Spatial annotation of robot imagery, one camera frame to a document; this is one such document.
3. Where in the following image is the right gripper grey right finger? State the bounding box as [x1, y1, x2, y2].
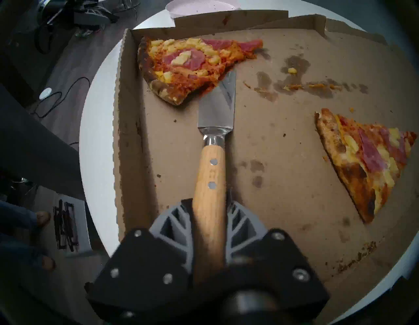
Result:
[225, 201, 329, 325]

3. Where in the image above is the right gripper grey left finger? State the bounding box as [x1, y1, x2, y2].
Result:
[86, 199, 193, 325]

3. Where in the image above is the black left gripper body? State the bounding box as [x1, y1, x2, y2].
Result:
[36, 0, 79, 23]

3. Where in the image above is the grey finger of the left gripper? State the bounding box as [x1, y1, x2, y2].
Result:
[75, 9, 119, 25]

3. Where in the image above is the large ham pineapple pizza slice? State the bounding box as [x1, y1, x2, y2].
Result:
[137, 38, 264, 106]

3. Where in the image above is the metal spatula with wooden handle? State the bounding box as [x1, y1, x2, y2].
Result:
[192, 70, 237, 289]

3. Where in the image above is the open brown cardboard pizza box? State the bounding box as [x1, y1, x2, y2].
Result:
[112, 10, 419, 325]

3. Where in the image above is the pink plastic plate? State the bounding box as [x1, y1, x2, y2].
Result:
[165, 0, 242, 18]

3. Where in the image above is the small ham pineapple pizza slice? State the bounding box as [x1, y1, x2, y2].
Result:
[314, 108, 418, 224]

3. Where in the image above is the white tray with black parts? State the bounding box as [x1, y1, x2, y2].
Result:
[52, 193, 93, 255]

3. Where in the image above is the person leg in jeans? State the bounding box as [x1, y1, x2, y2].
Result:
[0, 199, 52, 236]
[0, 234, 57, 272]

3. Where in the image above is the black floor cable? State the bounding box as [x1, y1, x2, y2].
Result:
[33, 76, 91, 119]

